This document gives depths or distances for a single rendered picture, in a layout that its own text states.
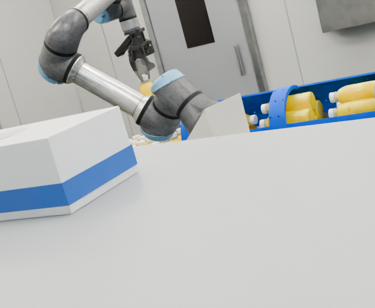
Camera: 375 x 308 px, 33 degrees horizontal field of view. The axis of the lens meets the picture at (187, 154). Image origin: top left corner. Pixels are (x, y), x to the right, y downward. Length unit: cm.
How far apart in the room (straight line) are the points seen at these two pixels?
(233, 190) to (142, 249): 11
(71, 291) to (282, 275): 14
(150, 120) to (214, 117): 29
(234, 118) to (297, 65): 412
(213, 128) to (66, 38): 59
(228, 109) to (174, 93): 18
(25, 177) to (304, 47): 554
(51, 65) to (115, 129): 159
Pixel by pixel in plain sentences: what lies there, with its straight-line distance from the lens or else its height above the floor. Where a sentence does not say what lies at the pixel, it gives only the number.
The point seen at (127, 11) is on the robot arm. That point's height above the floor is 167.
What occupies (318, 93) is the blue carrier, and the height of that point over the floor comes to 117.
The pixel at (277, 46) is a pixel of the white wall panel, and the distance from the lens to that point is 621.
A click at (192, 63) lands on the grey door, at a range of 671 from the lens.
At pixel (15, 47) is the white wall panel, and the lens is 750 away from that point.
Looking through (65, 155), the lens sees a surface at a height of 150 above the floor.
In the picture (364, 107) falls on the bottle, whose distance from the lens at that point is 236.
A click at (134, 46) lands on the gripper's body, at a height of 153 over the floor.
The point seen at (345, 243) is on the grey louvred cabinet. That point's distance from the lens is 38.
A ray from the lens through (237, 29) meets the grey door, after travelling 634.
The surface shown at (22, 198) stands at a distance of 64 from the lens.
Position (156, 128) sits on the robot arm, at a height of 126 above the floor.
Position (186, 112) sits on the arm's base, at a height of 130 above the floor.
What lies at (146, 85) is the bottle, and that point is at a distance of 268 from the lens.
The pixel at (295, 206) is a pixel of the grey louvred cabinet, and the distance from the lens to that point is 46.
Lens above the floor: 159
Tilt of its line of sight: 12 degrees down
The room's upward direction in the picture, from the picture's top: 15 degrees counter-clockwise
